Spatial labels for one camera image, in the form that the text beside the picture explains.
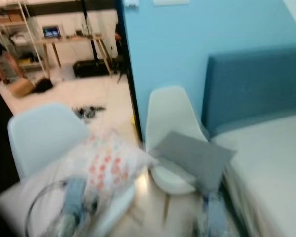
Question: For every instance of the floral print white pillow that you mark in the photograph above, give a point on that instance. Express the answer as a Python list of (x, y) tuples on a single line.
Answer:
[(108, 163)]

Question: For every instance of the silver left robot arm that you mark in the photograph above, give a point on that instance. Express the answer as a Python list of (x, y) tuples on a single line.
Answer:
[(75, 202)]

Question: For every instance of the light blue shell chair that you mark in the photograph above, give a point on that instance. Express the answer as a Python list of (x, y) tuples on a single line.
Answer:
[(42, 133)]

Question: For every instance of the white shell chair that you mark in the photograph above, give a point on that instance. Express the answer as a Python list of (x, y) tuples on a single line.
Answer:
[(170, 113)]

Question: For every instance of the grey square pillow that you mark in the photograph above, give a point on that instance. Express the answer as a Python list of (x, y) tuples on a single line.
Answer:
[(197, 155)]

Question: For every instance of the brown cardboard box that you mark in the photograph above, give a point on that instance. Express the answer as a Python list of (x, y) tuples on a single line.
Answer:
[(21, 87)]

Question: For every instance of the bending person in black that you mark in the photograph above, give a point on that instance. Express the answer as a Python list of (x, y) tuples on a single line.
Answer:
[(2, 57)]

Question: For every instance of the black bag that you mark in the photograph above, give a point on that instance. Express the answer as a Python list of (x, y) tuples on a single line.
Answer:
[(43, 85)]

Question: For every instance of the white metal shelf rack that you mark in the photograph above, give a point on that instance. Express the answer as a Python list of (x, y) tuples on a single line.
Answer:
[(19, 37)]

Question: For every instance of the laptop with blue screen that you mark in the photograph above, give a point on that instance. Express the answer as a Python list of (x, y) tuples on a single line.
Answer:
[(52, 32)]

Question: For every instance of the black case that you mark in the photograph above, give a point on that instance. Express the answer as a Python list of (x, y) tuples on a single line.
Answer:
[(91, 68)]

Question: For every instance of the wooden desk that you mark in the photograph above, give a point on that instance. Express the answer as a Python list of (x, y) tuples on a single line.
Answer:
[(71, 39)]

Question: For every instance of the black stand pole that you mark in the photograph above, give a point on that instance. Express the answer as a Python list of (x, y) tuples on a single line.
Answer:
[(86, 22)]

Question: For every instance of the blue upholstered headboard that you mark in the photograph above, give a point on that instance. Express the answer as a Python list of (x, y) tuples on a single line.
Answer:
[(254, 81)]

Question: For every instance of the white bed mattress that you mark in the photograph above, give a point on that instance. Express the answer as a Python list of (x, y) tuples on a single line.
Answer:
[(269, 163)]

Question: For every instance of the black door frame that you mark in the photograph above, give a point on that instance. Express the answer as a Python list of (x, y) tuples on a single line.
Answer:
[(129, 74)]

